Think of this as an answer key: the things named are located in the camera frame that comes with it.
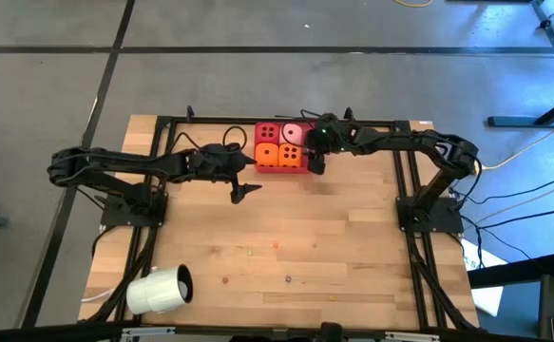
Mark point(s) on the silver metal bracket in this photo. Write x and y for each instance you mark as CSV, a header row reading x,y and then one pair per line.
x,y
412,336
148,331

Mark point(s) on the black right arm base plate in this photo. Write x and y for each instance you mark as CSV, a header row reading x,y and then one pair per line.
x,y
447,224

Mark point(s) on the black metal bar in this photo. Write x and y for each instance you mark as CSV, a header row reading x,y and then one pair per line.
x,y
509,271

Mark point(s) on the black metal table frame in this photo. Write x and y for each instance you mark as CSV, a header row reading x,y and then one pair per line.
x,y
257,120

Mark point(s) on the black frame clamp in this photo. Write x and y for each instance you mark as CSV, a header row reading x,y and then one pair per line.
x,y
190,113
349,113

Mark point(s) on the black table stand legs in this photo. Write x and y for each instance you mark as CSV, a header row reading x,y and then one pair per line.
x,y
528,121

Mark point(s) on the red foam die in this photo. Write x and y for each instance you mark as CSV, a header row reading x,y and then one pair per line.
x,y
267,134

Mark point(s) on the pink foam die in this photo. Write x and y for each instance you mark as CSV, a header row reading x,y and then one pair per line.
x,y
293,133

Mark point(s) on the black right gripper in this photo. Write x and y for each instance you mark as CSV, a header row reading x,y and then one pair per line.
x,y
326,138

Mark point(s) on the black support beam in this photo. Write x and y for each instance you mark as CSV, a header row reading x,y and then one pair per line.
x,y
43,332

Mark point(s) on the white cylindrical camera housing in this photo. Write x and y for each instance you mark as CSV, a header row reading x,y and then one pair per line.
x,y
155,290

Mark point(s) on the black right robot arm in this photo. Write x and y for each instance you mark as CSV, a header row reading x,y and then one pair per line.
x,y
400,140

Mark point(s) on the pink translucent plastic bin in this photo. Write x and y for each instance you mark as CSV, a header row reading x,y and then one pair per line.
x,y
281,170

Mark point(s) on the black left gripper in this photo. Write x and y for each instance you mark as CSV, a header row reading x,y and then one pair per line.
x,y
210,164

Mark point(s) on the white paper sheet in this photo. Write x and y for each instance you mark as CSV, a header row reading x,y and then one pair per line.
x,y
488,297

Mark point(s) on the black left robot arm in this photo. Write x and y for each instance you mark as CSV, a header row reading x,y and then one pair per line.
x,y
115,161

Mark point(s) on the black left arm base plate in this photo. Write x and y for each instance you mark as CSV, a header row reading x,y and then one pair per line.
x,y
115,219

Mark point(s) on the orange foam die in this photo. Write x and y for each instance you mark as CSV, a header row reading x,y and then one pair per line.
x,y
267,156
290,156

